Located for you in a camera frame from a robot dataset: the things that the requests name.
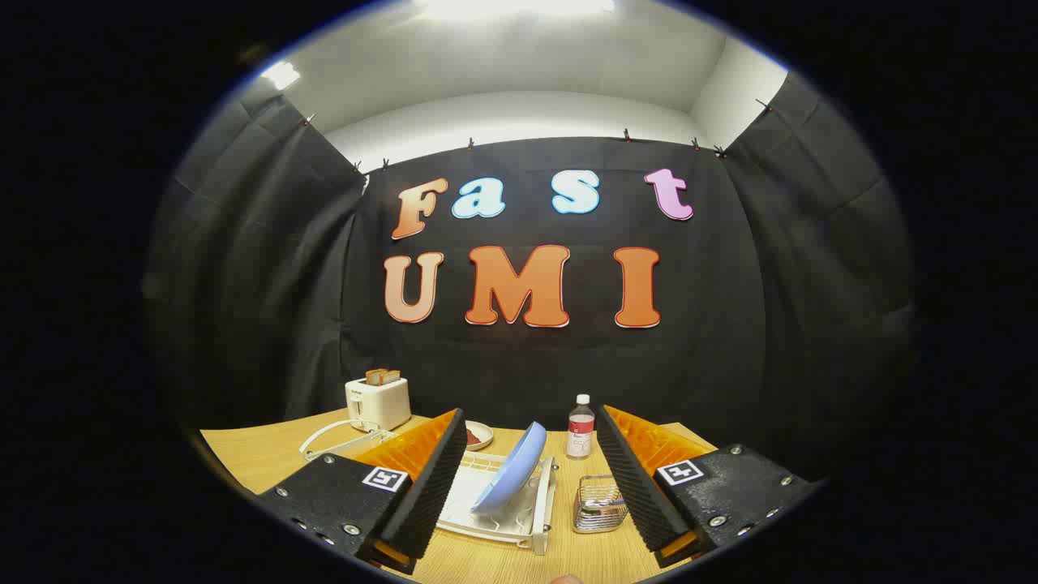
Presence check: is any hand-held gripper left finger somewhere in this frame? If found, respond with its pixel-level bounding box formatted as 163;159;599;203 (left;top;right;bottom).
255;408;469;575

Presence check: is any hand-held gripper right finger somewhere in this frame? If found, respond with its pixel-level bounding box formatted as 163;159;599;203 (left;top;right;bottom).
594;404;820;569

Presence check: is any silver wire basket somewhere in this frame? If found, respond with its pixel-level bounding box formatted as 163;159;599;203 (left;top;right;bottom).
573;474;629;535

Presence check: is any blue plate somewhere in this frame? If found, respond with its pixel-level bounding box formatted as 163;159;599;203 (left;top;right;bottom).
470;421;548;514

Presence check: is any white wire dish rack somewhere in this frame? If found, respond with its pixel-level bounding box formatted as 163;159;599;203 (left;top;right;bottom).
298;418;559;556

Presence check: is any clear bottle red label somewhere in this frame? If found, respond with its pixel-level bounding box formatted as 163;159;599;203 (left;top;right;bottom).
566;394;596;461

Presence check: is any white toaster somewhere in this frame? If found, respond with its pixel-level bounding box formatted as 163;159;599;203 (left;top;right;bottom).
345;376;412;432

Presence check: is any black backdrop cloth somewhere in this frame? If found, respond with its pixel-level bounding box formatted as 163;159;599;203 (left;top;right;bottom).
142;73;917;487

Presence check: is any ceiling light panel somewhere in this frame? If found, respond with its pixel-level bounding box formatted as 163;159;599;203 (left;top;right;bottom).
259;61;302;91

